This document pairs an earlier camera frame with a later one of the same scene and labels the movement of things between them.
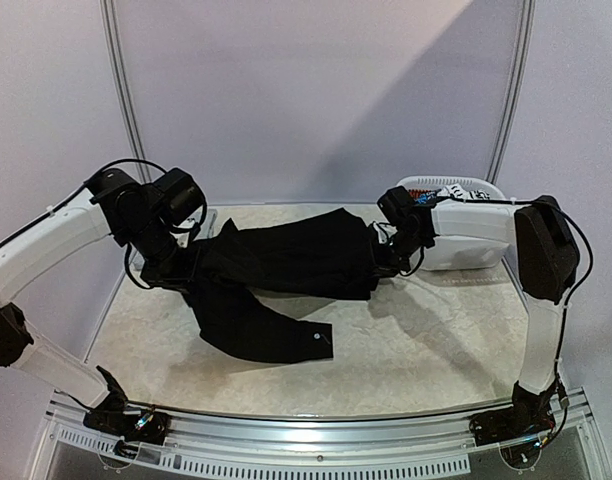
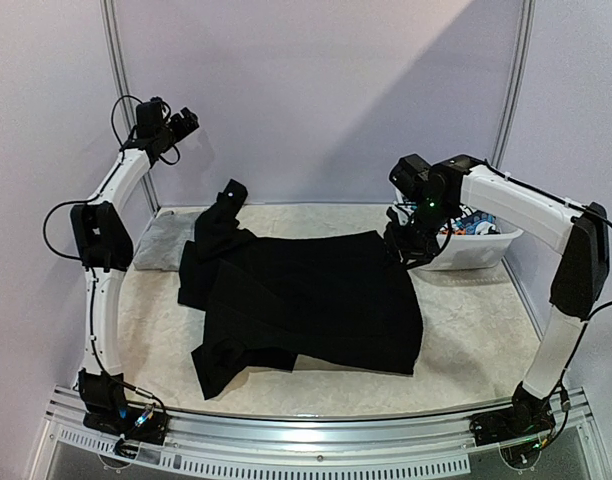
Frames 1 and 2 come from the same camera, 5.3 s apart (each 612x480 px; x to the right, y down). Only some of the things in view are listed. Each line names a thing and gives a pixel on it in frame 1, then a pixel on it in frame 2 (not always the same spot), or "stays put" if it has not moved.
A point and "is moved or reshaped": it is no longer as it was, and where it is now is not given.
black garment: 331,255 is moved or reshaped
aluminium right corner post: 515,92 stays put
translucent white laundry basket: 459,253 stays put
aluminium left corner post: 112,40 stays put
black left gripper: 178,280 → 182,126
